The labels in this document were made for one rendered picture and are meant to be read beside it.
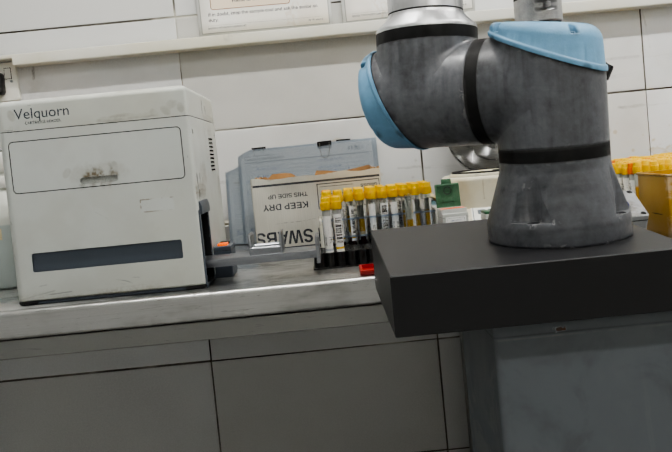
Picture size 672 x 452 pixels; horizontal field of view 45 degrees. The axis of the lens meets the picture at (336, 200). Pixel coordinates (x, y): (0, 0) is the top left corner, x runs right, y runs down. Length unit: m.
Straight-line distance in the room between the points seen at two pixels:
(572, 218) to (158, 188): 0.62
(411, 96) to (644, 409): 0.39
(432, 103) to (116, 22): 1.14
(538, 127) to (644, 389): 0.28
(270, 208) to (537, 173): 0.73
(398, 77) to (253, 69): 0.97
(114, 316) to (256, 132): 0.75
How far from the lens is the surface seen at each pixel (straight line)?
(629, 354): 0.84
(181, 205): 1.19
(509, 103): 0.84
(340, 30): 1.80
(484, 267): 0.76
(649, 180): 1.39
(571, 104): 0.84
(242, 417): 1.92
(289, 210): 1.47
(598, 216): 0.84
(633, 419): 0.86
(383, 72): 0.90
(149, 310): 1.18
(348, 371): 1.88
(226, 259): 1.20
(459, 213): 1.26
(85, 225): 1.23
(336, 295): 1.15
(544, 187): 0.84
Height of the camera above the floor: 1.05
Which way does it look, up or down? 3 degrees down
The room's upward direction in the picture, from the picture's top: 5 degrees counter-clockwise
